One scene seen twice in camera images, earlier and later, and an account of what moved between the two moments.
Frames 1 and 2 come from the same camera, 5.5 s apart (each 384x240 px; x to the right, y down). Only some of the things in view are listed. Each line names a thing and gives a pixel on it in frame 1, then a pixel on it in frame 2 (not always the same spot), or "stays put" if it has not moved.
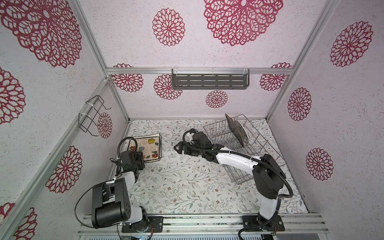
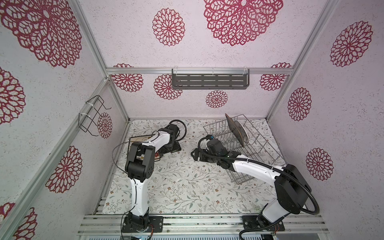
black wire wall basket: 96,104 stays put
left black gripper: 138,154 → 176,147
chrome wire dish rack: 238,134 stays put
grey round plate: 243,131 stays put
